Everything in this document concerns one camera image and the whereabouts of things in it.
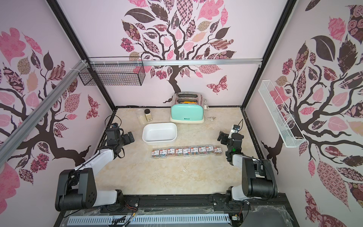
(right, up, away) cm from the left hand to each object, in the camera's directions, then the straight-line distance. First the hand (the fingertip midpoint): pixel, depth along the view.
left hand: (125, 138), depth 91 cm
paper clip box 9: (+62, -8, +1) cm, 62 cm away
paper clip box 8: (+57, -8, +1) cm, 57 cm away
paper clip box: (+20, -10, -1) cm, 23 cm away
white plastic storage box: (+18, +2, +13) cm, 22 cm away
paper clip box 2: (+25, -10, 0) cm, 27 cm away
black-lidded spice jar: (+11, +18, +14) cm, 25 cm away
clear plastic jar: (+5, +17, +14) cm, 23 cm away
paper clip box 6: (+46, -8, +1) cm, 47 cm away
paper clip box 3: (+30, -10, +1) cm, 32 cm away
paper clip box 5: (+41, -9, +1) cm, 42 cm away
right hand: (+68, +3, +2) cm, 68 cm away
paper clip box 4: (+36, -10, +1) cm, 37 cm away
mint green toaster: (+42, +21, +6) cm, 47 cm away
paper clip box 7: (+51, -8, +1) cm, 52 cm away
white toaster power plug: (+61, +13, +19) cm, 65 cm away
